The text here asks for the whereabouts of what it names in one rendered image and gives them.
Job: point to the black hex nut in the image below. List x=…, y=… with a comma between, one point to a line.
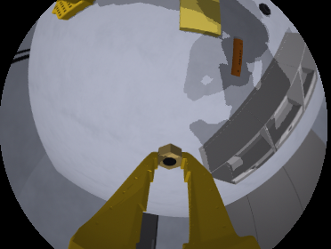
x=264, y=9

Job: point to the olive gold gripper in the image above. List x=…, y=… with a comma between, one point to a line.
x=117, y=225

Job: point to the gold hex nut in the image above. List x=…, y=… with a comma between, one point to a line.
x=169, y=156

